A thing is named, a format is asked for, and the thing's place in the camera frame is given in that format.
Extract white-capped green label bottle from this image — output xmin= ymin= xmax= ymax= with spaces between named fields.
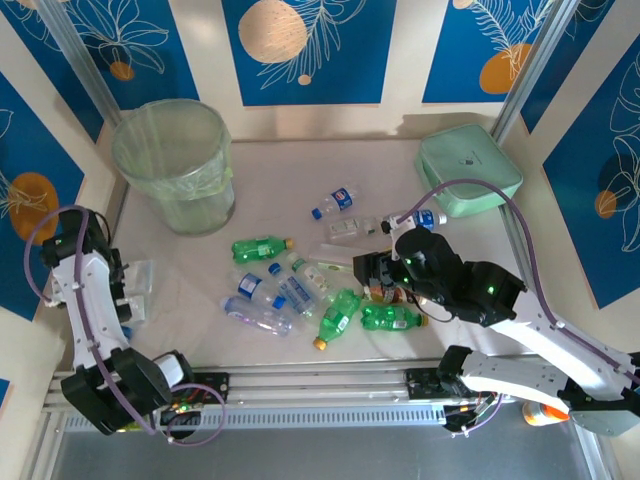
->
xmin=284 ymin=251 xmax=335 ymax=301

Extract clear bin with green liner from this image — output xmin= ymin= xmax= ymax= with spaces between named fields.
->
xmin=110 ymin=98 xmax=237 ymax=236

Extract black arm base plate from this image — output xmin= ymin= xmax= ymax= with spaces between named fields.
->
xmin=404 ymin=368 xmax=442 ymax=401
xmin=192 ymin=372 xmax=232 ymax=404

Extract clear bottle green white label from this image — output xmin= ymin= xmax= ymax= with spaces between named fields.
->
xmin=327 ymin=215 xmax=386 ymax=244

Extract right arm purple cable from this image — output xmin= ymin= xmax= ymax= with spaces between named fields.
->
xmin=402 ymin=178 xmax=640 ymax=440

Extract green bottle yellow cap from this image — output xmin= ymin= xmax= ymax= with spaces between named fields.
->
xmin=231 ymin=236 xmax=296 ymax=265
xmin=312 ymin=288 xmax=364 ymax=351
xmin=359 ymin=304 xmax=430 ymax=334

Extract aluminium frame post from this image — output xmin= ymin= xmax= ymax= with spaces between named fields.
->
xmin=491 ymin=0 xmax=577 ymax=142
xmin=35 ymin=0 xmax=125 ymax=129

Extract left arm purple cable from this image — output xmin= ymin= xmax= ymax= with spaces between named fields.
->
xmin=23 ymin=205 xmax=227 ymax=446

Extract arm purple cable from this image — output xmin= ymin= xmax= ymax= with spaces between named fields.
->
xmin=402 ymin=178 xmax=640 ymax=440
xmin=23 ymin=205 xmax=227 ymax=446

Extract mint green zip case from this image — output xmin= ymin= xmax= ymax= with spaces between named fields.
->
xmin=413 ymin=123 xmax=525 ymax=220

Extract aluminium table side rail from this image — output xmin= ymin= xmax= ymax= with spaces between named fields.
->
xmin=499 ymin=203 xmax=544 ymax=301

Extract grey slotted cable duct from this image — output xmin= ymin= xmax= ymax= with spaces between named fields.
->
xmin=63 ymin=403 xmax=447 ymax=432

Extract clear bottle round blue logo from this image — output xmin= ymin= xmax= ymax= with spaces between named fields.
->
xmin=310 ymin=183 xmax=362 ymax=221

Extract blue floral wall panel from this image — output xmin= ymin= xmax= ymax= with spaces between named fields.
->
xmin=541 ymin=45 xmax=640 ymax=310
xmin=221 ymin=0 xmax=398 ymax=107
xmin=421 ymin=0 xmax=557 ymax=105
xmin=62 ymin=0 xmax=202 ymax=112
xmin=0 ymin=0 xmax=106 ymax=145
xmin=519 ymin=0 xmax=617 ymax=135
xmin=0 ymin=71 xmax=87 ymax=322

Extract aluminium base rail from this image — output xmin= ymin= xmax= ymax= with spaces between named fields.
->
xmin=42 ymin=357 xmax=541 ymax=407

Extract red orange label bottle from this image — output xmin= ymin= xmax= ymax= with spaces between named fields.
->
xmin=363 ymin=283 xmax=419 ymax=306

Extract blue-capped blue label bottle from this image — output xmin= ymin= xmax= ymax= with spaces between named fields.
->
xmin=267 ymin=262 xmax=321 ymax=319

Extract clear bottle purple tint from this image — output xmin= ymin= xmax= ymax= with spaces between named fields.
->
xmin=219 ymin=295 xmax=294 ymax=339

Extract clear rectangular plastic bottle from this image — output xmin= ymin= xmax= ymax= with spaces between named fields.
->
xmin=307 ymin=241 xmax=357 ymax=277

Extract crumpled blue label bottle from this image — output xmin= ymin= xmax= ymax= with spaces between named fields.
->
xmin=227 ymin=267 xmax=287 ymax=309

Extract clear plastic box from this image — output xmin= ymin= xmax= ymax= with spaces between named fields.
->
xmin=121 ymin=258 xmax=155 ymax=297
xmin=123 ymin=294 xmax=152 ymax=326

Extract orange white round object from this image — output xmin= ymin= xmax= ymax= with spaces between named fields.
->
xmin=522 ymin=401 xmax=570 ymax=427

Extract white-capped blue label bottle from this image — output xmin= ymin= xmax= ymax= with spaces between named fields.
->
xmin=399 ymin=208 xmax=449 ymax=231

